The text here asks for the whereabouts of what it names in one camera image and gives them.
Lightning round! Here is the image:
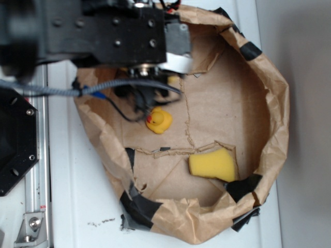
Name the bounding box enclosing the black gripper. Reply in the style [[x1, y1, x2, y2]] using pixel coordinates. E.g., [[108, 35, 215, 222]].
[[74, 1, 192, 76]]

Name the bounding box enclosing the yellow microfiber cloth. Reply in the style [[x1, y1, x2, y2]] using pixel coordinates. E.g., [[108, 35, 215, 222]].
[[167, 75, 180, 84]]

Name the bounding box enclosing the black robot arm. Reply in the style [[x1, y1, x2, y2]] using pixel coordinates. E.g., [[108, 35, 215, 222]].
[[1, 1, 192, 82]]

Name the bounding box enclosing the yellow rubber duck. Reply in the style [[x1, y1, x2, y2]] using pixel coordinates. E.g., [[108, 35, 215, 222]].
[[146, 106, 173, 134]]

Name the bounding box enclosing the brown paper bin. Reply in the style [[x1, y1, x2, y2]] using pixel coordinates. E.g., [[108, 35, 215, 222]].
[[75, 5, 290, 244]]

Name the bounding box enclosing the yellow sponge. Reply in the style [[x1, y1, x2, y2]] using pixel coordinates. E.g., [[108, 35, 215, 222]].
[[188, 148, 236, 182]]

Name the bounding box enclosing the grey braided cable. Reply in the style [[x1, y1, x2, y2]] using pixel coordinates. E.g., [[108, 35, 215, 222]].
[[0, 78, 183, 99]]

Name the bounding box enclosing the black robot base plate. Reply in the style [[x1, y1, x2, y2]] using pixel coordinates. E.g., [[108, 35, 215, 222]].
[[1, 88, 37, 197]]

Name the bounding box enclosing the aluminium extrusion rail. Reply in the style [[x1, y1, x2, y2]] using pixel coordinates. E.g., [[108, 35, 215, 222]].
[[21, 64, 54, 248]]

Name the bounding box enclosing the metal corner bracket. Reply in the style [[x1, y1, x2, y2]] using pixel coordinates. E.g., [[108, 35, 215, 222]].
[[14, 212, 47, 247]]

